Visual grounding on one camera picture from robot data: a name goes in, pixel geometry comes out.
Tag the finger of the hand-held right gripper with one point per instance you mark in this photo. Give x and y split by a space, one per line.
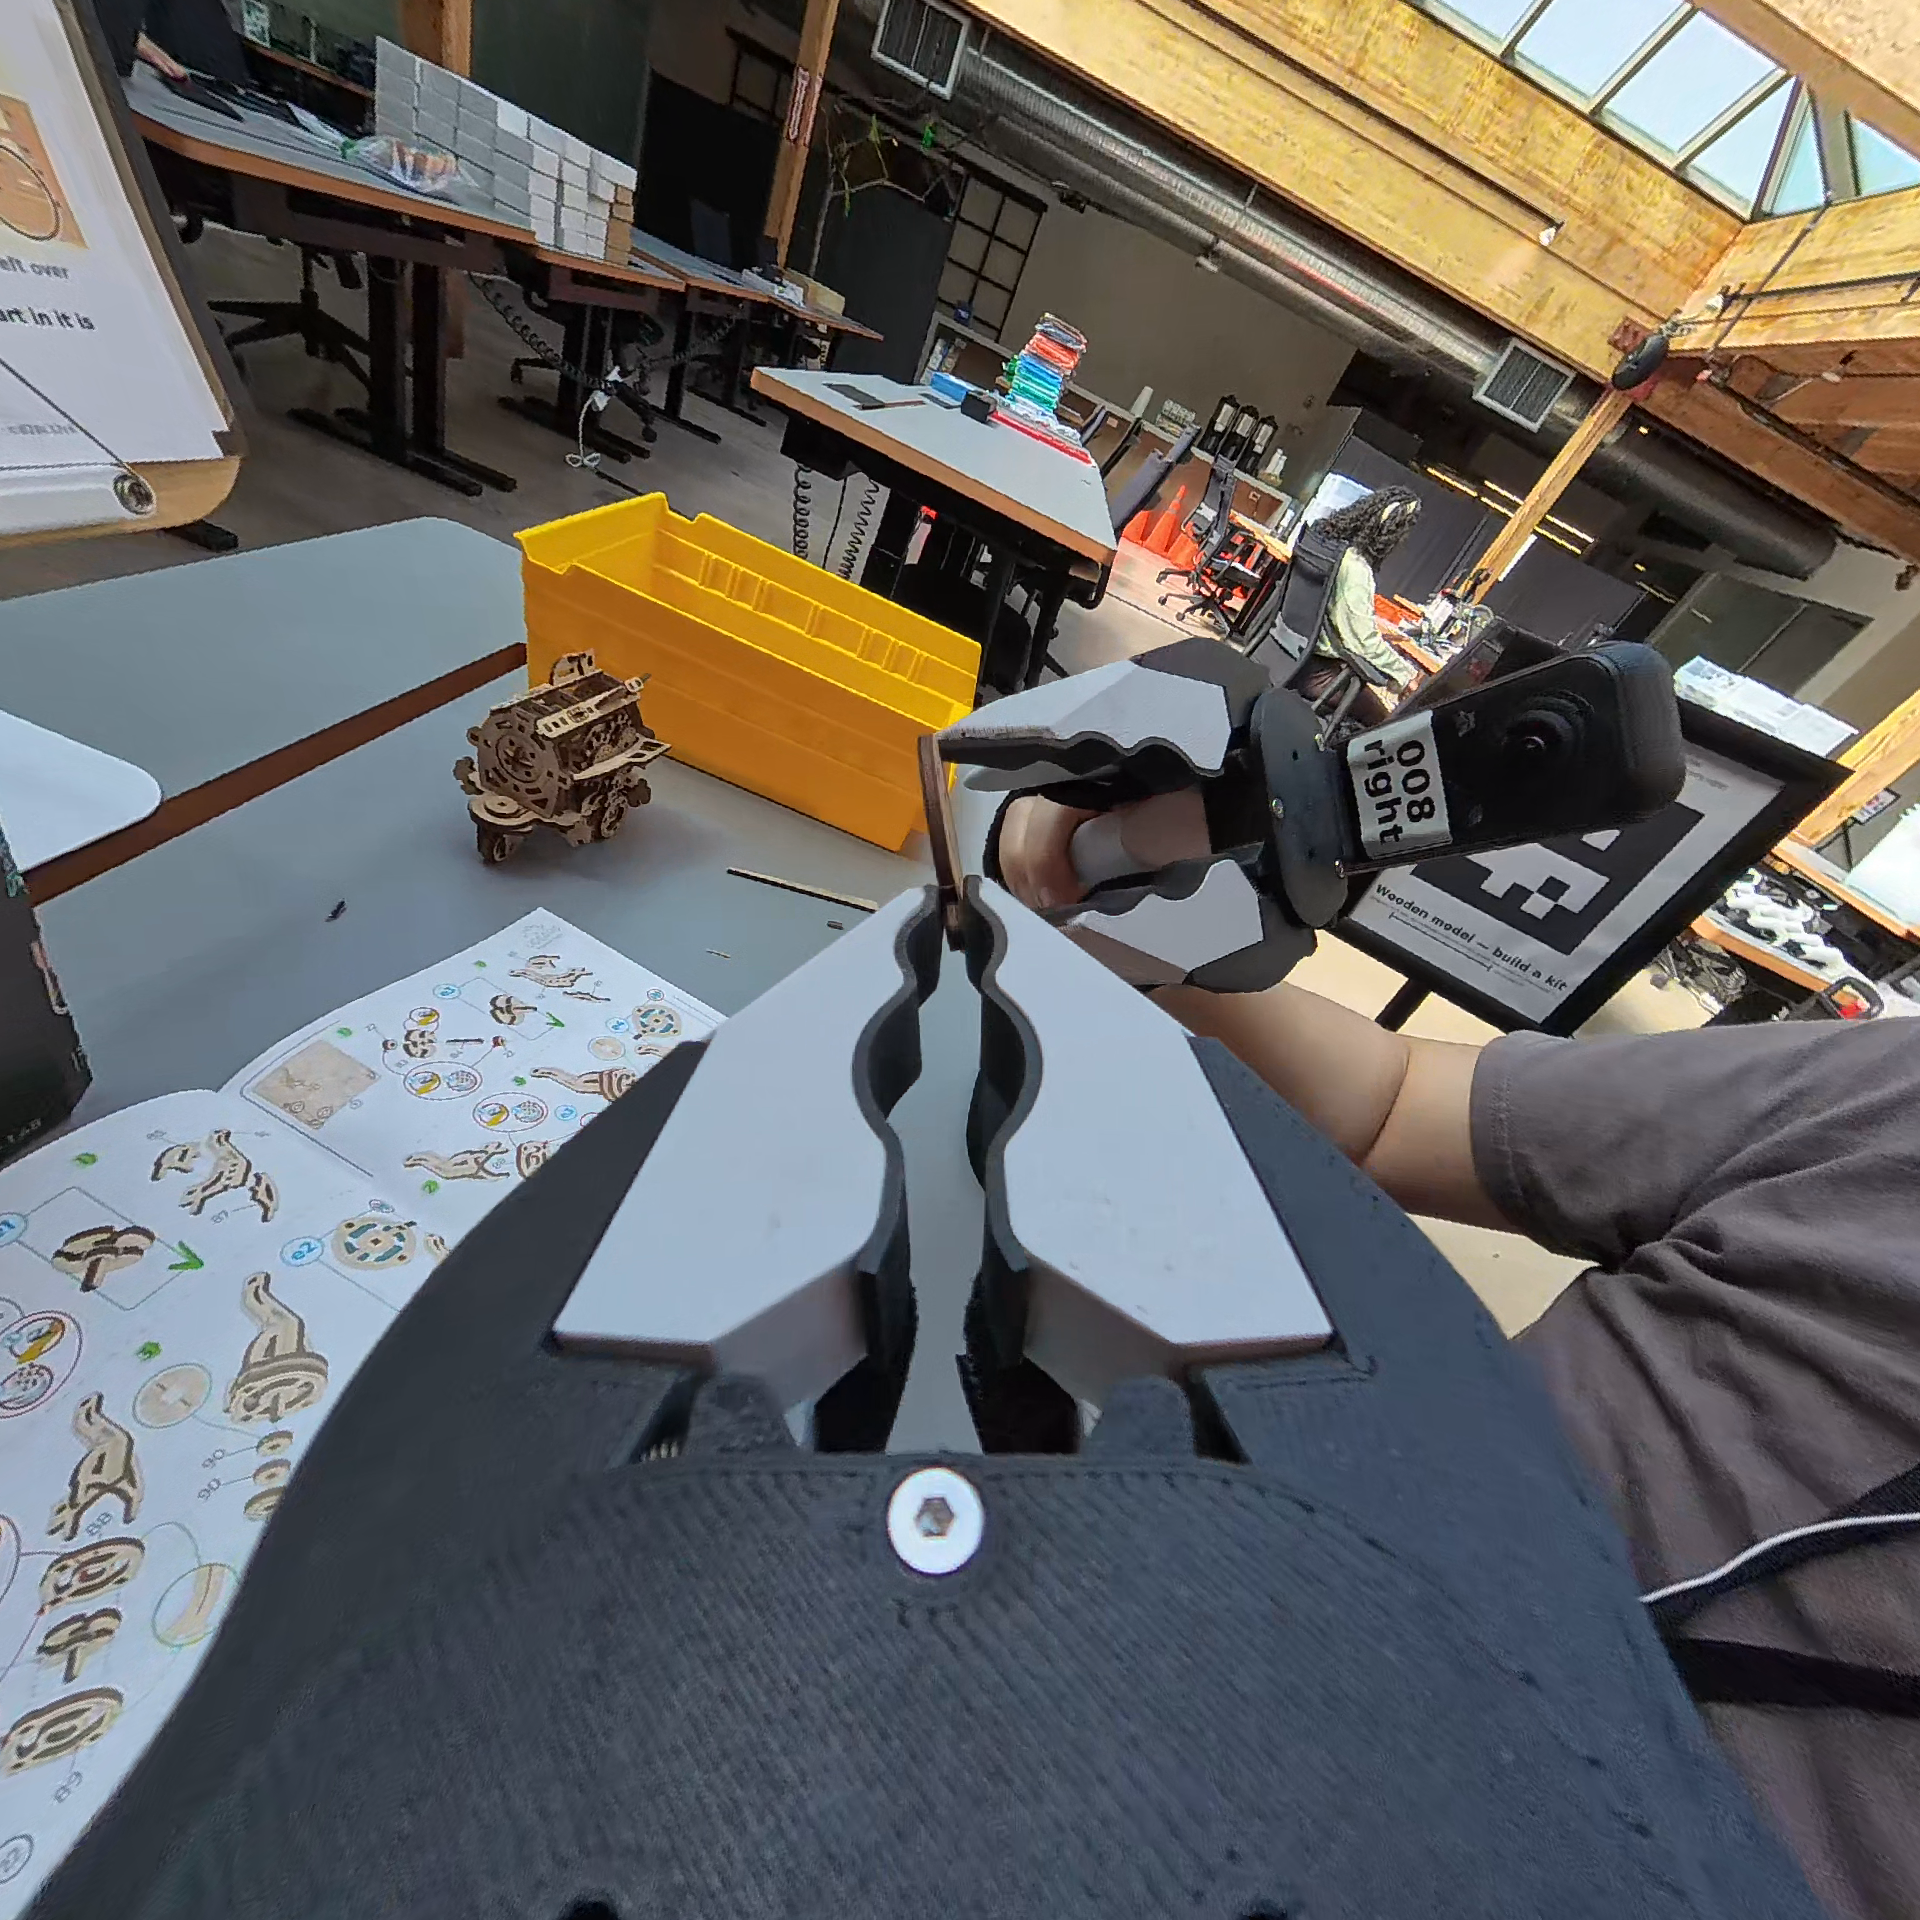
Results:
1201 923
1110 721

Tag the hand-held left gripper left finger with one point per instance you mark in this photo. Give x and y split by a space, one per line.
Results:
720 1200

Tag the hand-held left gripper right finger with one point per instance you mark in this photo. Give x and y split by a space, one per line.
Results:
1155 1200

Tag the round perforated wooden disc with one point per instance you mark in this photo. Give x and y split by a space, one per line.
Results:
941 824

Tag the person's right forearm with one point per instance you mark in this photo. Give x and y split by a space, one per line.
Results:
1350 1081

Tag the small wooden vehicle model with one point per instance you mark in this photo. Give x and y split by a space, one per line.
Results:
554 750

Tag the dark teal model kit box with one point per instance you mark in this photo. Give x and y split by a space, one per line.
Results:
38 1020

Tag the person's right hand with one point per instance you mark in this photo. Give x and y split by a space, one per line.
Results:
1035 863

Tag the framed right marker sign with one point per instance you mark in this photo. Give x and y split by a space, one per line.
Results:
1621 915

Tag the grey standing desk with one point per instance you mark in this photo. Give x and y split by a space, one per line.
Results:
960 450

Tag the stack of colourful packets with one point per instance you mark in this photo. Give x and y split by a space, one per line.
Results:
1043 374

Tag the yellow plastic bin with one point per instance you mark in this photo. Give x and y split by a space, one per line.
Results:
750 660

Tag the white instruction booklet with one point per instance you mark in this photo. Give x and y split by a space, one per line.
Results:
150 1200

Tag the stack of grey blocks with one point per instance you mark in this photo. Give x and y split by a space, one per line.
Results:
494 151

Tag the wooden poster board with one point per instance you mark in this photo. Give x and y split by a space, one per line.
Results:
194 482

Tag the long wooden desk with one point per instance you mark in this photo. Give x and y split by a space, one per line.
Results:
301 181

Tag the white instruction poster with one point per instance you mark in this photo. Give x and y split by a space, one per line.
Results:
75 301

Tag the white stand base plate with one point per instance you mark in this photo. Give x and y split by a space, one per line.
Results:
61 795

